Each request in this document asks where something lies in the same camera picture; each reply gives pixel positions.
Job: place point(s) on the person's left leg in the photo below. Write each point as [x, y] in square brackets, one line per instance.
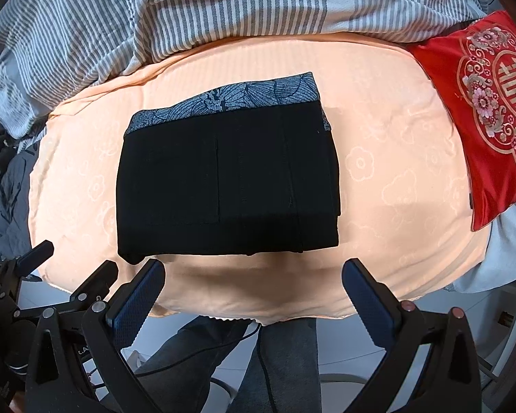
[189, 352]

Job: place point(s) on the red embroidered cushion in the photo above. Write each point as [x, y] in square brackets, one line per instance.
[438, 77]

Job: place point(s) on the black pants with patterned waistband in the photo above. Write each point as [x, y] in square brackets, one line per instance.
[228, 180]

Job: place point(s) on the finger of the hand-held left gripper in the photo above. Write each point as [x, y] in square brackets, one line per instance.
[32, 262]
[96, 277]

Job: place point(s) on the light blue bedding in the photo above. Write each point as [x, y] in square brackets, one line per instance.
[499, 245]

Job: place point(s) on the peach bed sheet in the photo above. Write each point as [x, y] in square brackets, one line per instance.
[391, 180]

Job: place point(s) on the person's leg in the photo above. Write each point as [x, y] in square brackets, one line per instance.
[189, 352]
[292, 361]

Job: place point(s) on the person's right leg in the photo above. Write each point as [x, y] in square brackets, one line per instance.
[292, 361]

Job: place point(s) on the grey buttoned garment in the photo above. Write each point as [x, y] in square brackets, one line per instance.
[8, 189]

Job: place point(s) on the operator's legs in jeans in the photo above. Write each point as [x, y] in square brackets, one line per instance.
[264, 352]

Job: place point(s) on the grey striped duvet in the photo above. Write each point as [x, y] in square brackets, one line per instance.
[241, 0]

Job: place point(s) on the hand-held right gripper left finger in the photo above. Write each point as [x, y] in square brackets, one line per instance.
[135, 305]

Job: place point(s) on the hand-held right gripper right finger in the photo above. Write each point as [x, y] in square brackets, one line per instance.
[370, 305]

